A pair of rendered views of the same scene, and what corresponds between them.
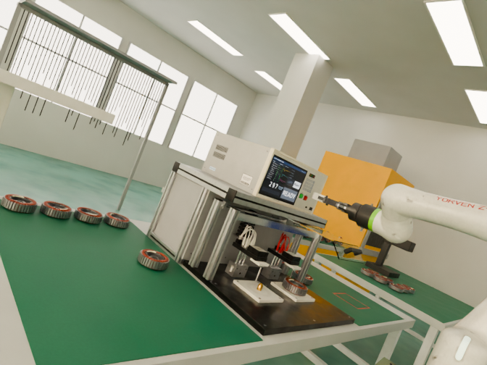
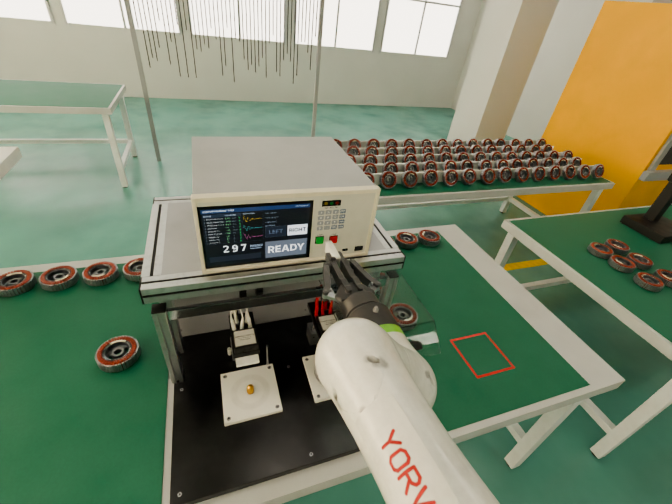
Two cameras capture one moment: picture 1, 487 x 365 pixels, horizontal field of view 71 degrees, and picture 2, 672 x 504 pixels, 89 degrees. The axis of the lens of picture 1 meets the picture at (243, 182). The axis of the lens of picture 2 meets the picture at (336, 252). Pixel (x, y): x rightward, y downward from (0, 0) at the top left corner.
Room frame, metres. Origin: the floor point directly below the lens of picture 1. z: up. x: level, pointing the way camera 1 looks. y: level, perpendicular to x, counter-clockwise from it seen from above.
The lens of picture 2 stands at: (0.89, -0.58, 1.68)
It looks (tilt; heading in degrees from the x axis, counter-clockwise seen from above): 36 degrees down; 22
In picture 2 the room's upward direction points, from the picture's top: 8 degrees clockwise
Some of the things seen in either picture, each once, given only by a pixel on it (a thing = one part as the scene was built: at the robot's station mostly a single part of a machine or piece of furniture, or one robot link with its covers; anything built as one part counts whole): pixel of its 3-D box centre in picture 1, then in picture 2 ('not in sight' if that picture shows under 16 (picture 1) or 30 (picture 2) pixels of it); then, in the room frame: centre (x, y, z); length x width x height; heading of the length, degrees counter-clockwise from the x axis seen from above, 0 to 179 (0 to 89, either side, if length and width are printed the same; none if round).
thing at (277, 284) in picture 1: (293, 291); (332, 373); (1.48, -0.38, 0.78); 0.15 x 0.15 x 0.01; 45
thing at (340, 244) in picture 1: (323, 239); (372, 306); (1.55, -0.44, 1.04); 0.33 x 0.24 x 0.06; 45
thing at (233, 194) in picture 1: (254, 196); (273, 231); (1.62, -0.07, 1.09); 0.68 x 0.44 x 0.05; 135
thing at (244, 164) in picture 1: (264, 173); (277, 194); (1.63, -0.08, 1.22); 0.44 x 0.39 x 0.20; 135
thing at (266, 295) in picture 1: (258, 290); (250, 392); (1.31, -0.21, 0.78); 0.15 x 0.15 x 0.01; 45
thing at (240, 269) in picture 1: (237, 269); not in sight; (1.41, -0.11, 0.80); 0.08 x 0.05 x 0.06; 135
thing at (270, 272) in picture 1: (271, 271); (319, 332); (1.59, -0.28, 0.80); 0.08 x 0.05 x 0.06; 135
